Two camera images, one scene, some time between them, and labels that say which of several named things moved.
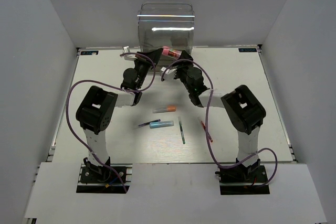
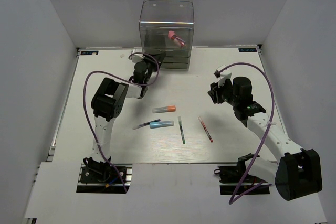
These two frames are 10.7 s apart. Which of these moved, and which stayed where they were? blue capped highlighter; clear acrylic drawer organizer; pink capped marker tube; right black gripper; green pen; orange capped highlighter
Moved: pink capped marker tube; right black gripper
Stayed: clear acrylic drawer organizer; orange capped highlighter; blue capped highlighter; green pen
